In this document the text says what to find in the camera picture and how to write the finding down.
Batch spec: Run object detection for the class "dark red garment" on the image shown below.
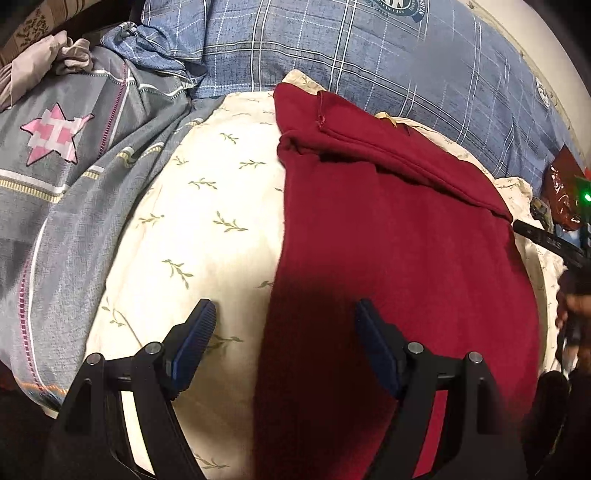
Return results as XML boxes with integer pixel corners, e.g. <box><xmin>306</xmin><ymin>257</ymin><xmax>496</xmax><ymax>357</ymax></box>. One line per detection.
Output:
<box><xmin>253</xmin><ymin>83</ymin><xmax>540</xmax><ymax>479</ymax></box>

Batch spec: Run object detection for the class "person's right hand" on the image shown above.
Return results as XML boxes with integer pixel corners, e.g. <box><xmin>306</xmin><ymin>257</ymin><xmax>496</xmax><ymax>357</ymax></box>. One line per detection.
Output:
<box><xmin>556</xmin><ymin>270</ymin><xmax>590</xmax><ymax>375</ymax></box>

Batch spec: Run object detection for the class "red plastic snack bag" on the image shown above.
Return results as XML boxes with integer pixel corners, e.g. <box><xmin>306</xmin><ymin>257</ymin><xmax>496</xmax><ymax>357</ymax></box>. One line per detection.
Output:
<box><xmin>542</xmin><ymin>145</ymin><xmax>590</xmax><ymax>231</ymax></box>

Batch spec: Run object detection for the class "blue plaid quilt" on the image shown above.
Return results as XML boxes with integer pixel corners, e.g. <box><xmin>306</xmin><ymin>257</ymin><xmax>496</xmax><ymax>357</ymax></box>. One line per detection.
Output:
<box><xmin>101</xmin><ymin>0</ymin><xmax>575</xmax><ymax>188</ymax></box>

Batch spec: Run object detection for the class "cream leaf-print pillow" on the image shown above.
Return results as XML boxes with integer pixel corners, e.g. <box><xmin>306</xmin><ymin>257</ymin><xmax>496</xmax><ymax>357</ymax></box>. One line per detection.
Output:
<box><xmin>85</xmin><ymin>68</ymin><xmax>567</xmax><ymax>480</ymax></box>

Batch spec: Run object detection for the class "grey star-print bedsheet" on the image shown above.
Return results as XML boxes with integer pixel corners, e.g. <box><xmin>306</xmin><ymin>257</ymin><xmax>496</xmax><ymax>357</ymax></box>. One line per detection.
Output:
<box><xmin>1</xmin><ymin>47</ymin><xmax>221</xmax><ymax>410</ymax></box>

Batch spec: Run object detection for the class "small taupe cloth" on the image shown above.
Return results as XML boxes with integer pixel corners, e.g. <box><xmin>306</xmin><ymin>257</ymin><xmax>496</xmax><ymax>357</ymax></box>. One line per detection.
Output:
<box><xmin>0</xmin><ymin>31</ymin><xmax>94</xmax><ymax>111</ymax></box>

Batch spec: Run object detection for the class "beige striped floral cushion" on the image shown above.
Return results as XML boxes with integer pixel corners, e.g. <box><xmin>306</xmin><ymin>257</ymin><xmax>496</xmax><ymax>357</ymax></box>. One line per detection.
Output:
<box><xmin>1</xmin><ymin>0</ymin><xmax>97</xmax><ymax>66</ymax></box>

